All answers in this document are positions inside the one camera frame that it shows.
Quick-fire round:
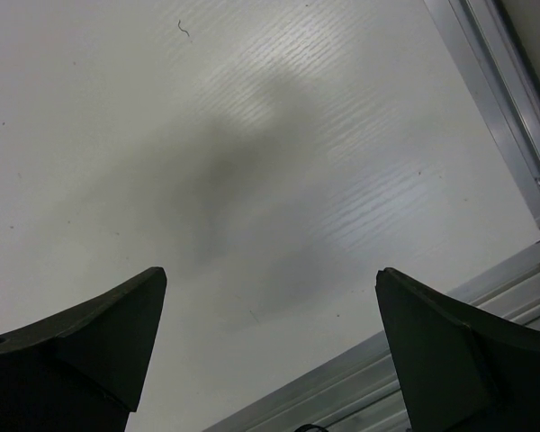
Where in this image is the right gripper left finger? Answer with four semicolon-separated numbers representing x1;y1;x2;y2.
0;267;167;431

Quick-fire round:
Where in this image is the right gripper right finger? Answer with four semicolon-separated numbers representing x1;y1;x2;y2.
375;268;540;431

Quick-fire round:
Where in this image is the aluminium rail frame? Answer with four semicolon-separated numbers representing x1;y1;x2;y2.
215;1;540;431

